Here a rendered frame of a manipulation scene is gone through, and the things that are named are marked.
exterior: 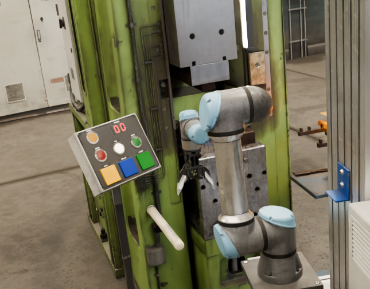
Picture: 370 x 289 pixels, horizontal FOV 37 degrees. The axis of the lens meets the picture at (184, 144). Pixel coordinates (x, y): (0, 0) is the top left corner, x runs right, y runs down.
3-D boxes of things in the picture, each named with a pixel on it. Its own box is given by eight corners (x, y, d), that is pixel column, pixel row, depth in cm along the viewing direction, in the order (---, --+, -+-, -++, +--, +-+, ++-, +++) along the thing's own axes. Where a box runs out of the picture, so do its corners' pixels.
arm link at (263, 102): (281, 76, 168) (236, 111, 215) (248, 82, 166) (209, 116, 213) (291, 113, 167) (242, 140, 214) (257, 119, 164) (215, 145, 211)
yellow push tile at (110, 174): (121, 179, 238) (114, 164, 238) (107, 185, 233) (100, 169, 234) (119, 181, 239) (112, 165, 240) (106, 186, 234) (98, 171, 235)
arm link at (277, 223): (303, 250, 179) (302, 213, 175) (265, 260, 176) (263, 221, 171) (287, 234, 190) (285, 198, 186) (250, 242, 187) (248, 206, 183)
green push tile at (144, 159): (155, 164, 251) (148, 150, 251) (143, 169, 246) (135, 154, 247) (153, 166, 252) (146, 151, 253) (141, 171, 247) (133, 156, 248)
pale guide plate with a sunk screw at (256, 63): (266, 83, 292) (264, 51, 286) (250, 86, 289) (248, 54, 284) (264, 82, 294) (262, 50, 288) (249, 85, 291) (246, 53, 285)
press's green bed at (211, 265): (273, 297, 310) (269, 223, 295) (213, 317, 299) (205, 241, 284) (232, 254, 360) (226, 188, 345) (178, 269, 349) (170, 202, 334)
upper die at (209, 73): (229, 79, 270) (228, 60, 267) (191, 86, 264) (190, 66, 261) (198, 67, 308) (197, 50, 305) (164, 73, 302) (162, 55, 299)
